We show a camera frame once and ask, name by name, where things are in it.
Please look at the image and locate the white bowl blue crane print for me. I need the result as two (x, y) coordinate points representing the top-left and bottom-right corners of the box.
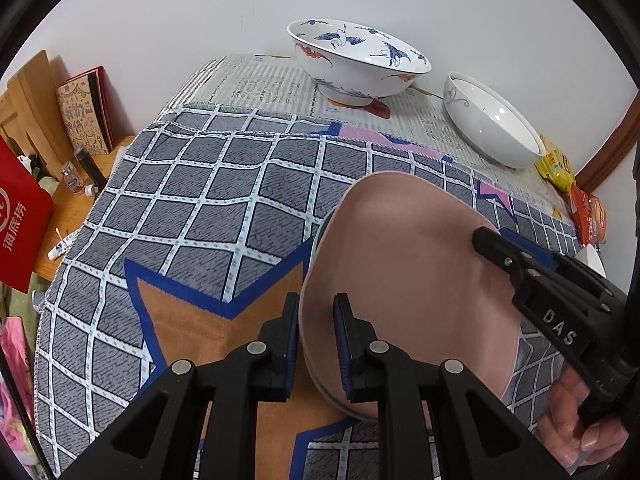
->
(286, 19), (432, 108)

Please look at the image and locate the small glass bottle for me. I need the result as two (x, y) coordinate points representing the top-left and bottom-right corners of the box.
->
(61, 161), (83, 193)

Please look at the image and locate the person's right hand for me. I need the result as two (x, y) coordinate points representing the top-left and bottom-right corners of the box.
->
(537, 367), (632, 467)

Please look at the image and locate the pink cloth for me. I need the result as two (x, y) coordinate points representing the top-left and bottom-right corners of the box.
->
(0, 316), (36, 461)

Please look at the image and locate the red chips bag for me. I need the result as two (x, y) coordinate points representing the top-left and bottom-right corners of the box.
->
(569, 183), (608, 246)

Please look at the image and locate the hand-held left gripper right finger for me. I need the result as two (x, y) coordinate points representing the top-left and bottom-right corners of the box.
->
(332, 292), (583, 480)

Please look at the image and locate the blue plate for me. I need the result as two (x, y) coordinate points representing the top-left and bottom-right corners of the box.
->
(310, 210), (368, 422)

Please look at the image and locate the yellow chips bag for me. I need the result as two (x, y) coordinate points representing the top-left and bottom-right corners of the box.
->
(534, 133), (577, 195)

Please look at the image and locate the wooden side table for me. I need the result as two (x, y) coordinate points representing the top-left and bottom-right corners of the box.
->
(27, 144), (133, 281)

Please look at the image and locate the grey checked star cloth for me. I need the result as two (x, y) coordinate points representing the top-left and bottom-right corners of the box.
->
(32, 104), (586, 480)

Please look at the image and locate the green cloth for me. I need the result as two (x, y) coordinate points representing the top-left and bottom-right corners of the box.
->
(0, 270), (51, 341)

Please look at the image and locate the brown illustrated book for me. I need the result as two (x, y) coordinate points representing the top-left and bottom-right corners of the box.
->
(55, 65), (121, 153)

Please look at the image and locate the pink plate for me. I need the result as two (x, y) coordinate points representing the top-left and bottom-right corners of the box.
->
(298, 172), (525, 421)

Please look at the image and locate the black tube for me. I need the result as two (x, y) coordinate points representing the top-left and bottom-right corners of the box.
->
(74, 146), (107, 192)

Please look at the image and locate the brown wooden door frame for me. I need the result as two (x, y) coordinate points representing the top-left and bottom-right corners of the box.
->
(574, 107), (640, 191)

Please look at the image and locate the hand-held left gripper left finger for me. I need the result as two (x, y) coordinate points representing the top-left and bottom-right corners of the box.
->
(60, 292), (303, 480)

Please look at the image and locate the red paper bag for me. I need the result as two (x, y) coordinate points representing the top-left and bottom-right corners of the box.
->
(0, 135), (55, 294)

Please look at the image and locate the large white bowl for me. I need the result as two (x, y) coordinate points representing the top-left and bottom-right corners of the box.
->
(443, 71), (547, 169)

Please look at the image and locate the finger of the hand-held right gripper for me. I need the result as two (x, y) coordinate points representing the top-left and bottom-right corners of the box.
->
(500, 228), (606, 292)
(472, 228), (566, 306)

